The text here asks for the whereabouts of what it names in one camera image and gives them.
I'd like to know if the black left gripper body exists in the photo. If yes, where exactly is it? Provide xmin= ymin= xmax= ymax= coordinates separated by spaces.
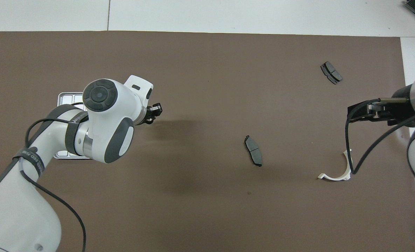
xmin=139 ymin=104 xmax=156 ymax=125

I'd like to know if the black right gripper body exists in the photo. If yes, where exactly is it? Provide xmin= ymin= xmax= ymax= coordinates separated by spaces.
xmin=368 ymin=98 xmax=413 ymax=121

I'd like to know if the silver metal tray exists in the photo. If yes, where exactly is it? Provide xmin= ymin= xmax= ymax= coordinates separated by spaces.
xmin=53 ymin=92 xmax=92 ymax=160

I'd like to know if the short dark grey brake pad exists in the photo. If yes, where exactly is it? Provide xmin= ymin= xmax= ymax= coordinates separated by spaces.
xmin=320 ymin=61 xmax=343 ymax=85

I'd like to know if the brown paper mat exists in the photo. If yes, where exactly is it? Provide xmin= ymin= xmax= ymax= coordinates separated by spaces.
xmin=0 ymin=31 xmax=415 ymax=252

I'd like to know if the long dark grey brake pad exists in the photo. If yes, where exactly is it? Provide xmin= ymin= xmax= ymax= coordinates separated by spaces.
xmin=244 ymin=135 xmax=263 ymax=167

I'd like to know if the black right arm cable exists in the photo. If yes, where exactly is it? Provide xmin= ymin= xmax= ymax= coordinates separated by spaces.
xmin=345 ymin=99 xmax=415 ymax=175

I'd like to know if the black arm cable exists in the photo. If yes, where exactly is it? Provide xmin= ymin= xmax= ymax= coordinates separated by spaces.
xmin=19 ymin=101 xmax=87 ymax=252
xmin=345 ymin=99 xmax=415 ymax=175

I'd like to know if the white curved plastic bracket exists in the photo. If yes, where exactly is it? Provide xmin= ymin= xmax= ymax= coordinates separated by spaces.
xmin=317 ymin=149 xmax=353 ymax=181

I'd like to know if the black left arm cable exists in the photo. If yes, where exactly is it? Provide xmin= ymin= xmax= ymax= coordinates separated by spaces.
xmin=19 ymin=101 xmax=87 ymax=252

